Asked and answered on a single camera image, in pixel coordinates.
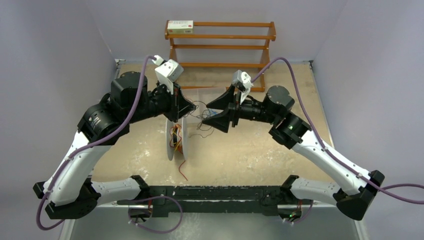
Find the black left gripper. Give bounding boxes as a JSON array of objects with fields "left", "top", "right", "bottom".
[{"left": 126, "top": 79, "right": 197, "bottom": 124}]

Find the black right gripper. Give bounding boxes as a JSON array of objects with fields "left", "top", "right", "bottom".
[{"left": 203, "top": 84, "right": 279, "bottom": 134}]

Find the black wire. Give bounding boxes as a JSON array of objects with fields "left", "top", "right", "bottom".
[{"left": 185, "top": 100, "right": 216, "bottom": 139}]

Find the white plastic cable spool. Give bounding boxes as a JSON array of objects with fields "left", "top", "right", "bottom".
[{"left": 165, "top": 117, "right": 189, "bottom": 161}]

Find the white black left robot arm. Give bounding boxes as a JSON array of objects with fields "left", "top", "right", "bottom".
[{"left": 33, "top": 71, "right": 195, "bottom": 220}]

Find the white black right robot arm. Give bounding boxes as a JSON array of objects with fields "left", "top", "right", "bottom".
[{"left": 202, "top": 85, "right": 385, "bottom": 221}]

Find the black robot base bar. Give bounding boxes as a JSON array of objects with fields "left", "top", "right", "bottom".
[{"left": 121, "top": 182, "right": 309, "bottom": 221}]

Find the clear plastic divided tray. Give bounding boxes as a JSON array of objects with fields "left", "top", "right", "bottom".
[{"left": 182, "top": 87, "right": 227, "bottom": 125}]

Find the orange wooden shelf rack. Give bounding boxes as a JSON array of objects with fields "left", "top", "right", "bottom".
[{"left": 164, "top": 20, "right": 277, "bottom": 71}]

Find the white cardboard box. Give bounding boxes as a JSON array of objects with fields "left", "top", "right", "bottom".
[{"left": 166, "top": 20, "right": 194, "bottom": 35}]

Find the yellow wire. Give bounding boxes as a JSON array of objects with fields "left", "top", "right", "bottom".
[{"left": 170, "top": 127, "right": 183, "bottom": 153}]

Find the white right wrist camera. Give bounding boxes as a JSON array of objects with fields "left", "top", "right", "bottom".
[{"left": 231, "top": 69, "right": 253, "bottom": 104}]

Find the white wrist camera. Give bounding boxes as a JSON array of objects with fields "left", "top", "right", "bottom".
[
  {"left": 153, "top": 55, "right": 184, "bottom": 95},
  {"left": 231, "top": 69, "right": 253, "bottom": 104}
]

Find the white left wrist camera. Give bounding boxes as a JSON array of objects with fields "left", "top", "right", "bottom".
[{"left": 153, "top": 55, "right": 184, "bottom": 95}]

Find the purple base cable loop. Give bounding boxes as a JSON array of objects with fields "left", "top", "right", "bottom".
[{"left": 127, "top": 195, "right": 185, "bottom": 235}]

